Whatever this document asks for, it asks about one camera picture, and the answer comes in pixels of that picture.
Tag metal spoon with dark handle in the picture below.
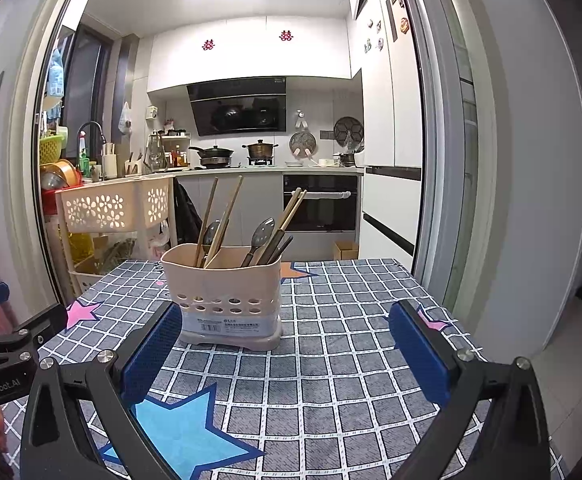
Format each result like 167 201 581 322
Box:
241 217 276 267
202 220 222 267

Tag grey checked star tablecloth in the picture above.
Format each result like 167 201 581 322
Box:
1 258 566 480

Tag black built-in oven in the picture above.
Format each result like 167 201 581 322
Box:
282 174 359 233

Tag dark metal chopstick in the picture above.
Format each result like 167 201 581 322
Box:
258 229 286 265
270 235 295 265

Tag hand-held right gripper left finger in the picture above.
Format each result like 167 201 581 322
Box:
18 300 184 480

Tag round grey steamer rack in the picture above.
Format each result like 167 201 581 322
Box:
289 130 318 157

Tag round dark steamer rack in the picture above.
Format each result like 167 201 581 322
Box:
333 116 365 147

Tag beige plastic utensil holder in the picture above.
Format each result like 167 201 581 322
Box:
160 242 284 351

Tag black range hood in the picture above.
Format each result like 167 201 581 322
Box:
186 77 288 137

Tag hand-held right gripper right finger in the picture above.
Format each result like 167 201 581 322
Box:
388 299 552 480

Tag blue hanging packet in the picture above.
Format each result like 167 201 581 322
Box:
47 50 67 97

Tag white knife block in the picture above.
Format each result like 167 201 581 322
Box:
101 142 118 180

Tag black bag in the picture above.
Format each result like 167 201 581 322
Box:
172 180 203 246

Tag green plastic basket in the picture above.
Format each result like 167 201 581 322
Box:
38 135 69 163

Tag white fridge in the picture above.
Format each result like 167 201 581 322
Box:
348 0 424 271

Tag black kitchen faucet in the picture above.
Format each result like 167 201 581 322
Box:
77 121 107 161

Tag brown pot with lid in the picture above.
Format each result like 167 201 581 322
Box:
242 140 279 160

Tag black wok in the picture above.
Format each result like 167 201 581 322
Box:
188 145 234 167

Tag orange basin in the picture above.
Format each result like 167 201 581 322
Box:
41 159 78 188

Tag beige perforated storage cart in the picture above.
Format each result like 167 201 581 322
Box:
55 176 174 291

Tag fridge magnets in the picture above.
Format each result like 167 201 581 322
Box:
363 0 412 56

